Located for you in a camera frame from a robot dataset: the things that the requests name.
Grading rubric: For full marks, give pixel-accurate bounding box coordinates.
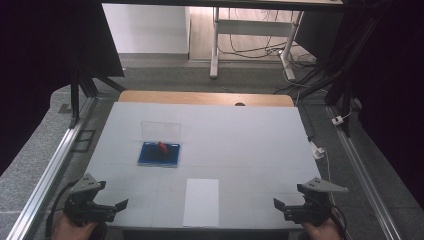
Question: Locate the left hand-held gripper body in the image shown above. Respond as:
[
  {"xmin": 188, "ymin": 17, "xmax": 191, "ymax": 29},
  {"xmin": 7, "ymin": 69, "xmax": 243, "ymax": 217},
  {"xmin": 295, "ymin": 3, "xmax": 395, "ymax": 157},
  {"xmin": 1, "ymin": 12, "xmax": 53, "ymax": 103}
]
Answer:
[{"xmin": 63, "ymin": 173, "xmax": 118, "ymax": 228}]

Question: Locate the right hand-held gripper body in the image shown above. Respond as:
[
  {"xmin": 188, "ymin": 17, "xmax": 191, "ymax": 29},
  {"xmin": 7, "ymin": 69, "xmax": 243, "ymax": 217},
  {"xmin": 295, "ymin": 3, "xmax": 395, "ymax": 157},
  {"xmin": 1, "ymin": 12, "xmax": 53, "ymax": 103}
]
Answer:
[{"xmin": 283, "ymin": 177, "xmax": 350, "ymax": 228}]

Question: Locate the blue case with clear lid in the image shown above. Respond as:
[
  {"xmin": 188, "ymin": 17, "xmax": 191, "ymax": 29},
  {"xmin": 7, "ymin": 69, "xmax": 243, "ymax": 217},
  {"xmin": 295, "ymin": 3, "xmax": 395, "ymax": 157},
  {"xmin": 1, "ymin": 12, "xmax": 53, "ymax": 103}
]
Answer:
[{"xmin": 137, "ymin": 121, "xmax": 182, "ymax": 168}]

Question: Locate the white paper sheet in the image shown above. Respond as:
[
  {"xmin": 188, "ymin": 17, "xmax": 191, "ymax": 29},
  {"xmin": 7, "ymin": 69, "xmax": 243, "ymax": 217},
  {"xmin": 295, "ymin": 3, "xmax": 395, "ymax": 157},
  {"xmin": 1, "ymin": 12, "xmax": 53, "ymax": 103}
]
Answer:
[{"xmin": 182, "ymin": 178, "xmax": 220, "ymax": 228}]

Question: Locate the person's right hand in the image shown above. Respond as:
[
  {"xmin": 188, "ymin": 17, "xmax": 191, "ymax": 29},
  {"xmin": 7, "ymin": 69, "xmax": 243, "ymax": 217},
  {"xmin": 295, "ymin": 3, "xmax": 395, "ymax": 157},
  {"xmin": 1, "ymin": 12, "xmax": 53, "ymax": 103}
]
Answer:
[{"xmin": 301, "ymin": 218, "xmax": 343, "ymax": 240}]

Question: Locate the person's left hand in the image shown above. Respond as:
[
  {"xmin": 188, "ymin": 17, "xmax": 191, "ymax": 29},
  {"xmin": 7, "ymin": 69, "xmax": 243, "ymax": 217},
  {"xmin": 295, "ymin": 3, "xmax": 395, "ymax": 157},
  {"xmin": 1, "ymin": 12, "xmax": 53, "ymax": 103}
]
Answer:
[{"xmin": 51, "ymin": 213, "xmax": 99, "ymax": 240}]

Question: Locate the white power adapter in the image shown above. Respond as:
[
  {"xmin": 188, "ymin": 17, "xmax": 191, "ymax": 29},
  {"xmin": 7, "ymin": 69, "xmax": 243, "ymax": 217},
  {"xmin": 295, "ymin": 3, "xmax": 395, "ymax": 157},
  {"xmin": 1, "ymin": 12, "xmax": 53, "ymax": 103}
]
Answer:
[{"xmin": 309, "ymin": 141, "xmax": 326, "ymax": 160}]

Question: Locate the white table mat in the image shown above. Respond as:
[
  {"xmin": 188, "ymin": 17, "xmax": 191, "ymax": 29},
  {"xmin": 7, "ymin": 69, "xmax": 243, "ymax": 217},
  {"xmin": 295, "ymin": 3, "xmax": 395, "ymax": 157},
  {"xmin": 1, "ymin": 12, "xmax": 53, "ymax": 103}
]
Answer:
[{"xmin": 84, "ymin": 101, "xmax": 326, "ymax": 231}]

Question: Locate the black metal stand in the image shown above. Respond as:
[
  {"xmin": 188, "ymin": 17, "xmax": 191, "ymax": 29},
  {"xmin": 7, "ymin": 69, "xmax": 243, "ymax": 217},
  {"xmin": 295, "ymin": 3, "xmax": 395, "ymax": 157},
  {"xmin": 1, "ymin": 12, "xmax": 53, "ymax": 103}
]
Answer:
[
  {"xmin": 296, "ymin": 9, "xmax": 384, "ymax": 138},
  {"xmin": 68, "ymin": 64, "xmax": 128, "ymax": 130}
]

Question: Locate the wooden table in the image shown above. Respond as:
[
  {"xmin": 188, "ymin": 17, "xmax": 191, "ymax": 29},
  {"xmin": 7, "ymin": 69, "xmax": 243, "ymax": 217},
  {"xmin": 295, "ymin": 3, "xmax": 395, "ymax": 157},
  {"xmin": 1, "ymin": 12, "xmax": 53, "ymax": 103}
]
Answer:
[{"xmin": 118, "ymin": 89, "xmax": 295, "ymax": 108}]

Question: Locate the black curtain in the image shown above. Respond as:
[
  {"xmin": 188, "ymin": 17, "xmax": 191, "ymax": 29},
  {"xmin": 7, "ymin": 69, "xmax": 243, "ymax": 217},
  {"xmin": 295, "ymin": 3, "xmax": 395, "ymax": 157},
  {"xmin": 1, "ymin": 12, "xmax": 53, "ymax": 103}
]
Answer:
[
  {"xmin": 333, "ymin": 0, "xmax": 424, "ymax": 209},
  {"xmin": 0, "ymin": 0, "xmax": 125, "ymax": 176}
]

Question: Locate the white cabinet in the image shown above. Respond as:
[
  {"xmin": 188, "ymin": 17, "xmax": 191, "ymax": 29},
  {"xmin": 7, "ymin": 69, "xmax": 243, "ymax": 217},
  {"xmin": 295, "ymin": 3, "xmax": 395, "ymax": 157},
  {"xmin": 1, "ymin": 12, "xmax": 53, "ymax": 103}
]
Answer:
[{"xmin": 101, "ymin": 3, "xmax": 191, "ymax": 55}]

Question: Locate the white-legged desk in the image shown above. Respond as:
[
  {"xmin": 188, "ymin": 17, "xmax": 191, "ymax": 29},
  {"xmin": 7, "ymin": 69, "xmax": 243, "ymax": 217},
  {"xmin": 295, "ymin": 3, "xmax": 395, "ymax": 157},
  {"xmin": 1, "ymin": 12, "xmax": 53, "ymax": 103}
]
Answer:
[{"xmin": 101, "ymin": 0, "xmax": 344, "ymax": 82}]

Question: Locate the right hand-held gripper cable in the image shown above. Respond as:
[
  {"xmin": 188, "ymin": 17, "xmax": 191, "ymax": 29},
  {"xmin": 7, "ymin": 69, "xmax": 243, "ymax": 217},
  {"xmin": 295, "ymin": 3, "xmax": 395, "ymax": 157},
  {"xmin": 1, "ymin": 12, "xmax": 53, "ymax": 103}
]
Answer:
[{"xmin": 328, "ymin": 203, "xmax": 348, "ymax": 240}]

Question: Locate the hand-held gripper cable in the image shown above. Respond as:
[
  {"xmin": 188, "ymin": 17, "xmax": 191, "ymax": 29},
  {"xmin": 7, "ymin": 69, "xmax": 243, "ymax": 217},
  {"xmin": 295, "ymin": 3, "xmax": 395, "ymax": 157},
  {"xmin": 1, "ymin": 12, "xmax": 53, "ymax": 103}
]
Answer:
[
  {"xmin": 45, "ymin": 179, "xmax": 81, "ymax": 240},
  {"xmin": 328, "ymin": 203, "xmax": 348, "ymax": 240}
]

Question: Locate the left hand-held gripper cable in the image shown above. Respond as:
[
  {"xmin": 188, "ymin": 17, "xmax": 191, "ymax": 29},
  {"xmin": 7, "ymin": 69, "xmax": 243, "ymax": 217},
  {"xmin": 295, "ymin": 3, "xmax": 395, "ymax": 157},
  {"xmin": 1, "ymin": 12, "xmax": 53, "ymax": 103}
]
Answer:
[{"xmin": 45, "ymin": 179, "xmax": 81, "ymax": 240}]

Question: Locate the aluminium rail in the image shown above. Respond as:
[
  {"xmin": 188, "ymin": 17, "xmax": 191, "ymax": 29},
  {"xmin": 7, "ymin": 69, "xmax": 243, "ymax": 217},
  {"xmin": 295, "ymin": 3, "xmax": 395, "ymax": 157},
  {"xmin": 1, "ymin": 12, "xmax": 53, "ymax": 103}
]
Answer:
[
  {"xmin": 6, "ymin": 96, "xmax": 99, "ymax": 240},
  {"xmin": 325, "ymin": 105, "xmax": 403, "ymax": 240}
]

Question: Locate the black cable bundle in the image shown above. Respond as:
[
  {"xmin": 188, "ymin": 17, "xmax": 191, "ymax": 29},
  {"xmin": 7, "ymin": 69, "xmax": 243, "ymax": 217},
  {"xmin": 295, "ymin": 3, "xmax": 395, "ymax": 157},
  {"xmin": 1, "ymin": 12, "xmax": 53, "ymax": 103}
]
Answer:
[{"xmin": 273, "ymin": 53, "xmax": 333, "ymax": 97}]

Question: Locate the black floor cable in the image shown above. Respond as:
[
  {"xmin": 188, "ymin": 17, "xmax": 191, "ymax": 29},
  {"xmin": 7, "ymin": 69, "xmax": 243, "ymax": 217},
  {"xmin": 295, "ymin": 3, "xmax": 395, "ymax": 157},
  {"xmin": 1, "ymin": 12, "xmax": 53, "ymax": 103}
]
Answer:
[{"xmin": 218, "ymin": 8, "xmax": 293, "ymax": 60}]

